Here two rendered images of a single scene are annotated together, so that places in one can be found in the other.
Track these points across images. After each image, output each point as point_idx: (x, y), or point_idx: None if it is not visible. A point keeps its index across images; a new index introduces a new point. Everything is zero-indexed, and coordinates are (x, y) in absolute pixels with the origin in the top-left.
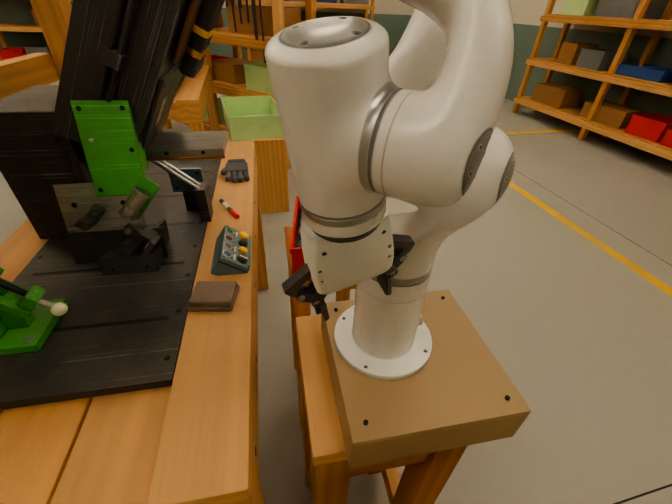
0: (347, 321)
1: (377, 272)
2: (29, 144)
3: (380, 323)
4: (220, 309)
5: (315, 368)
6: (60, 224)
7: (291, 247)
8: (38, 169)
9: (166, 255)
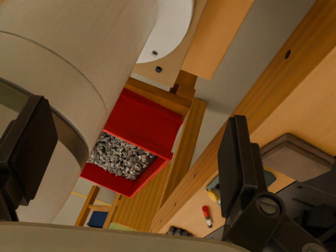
0: (151, 46)
1: (15, 249)
2: None
3: (100, 19)
4: (300, 141)
5: (230, 0)
6: None
7: (168, 160)
8: None
9: (304, 212)
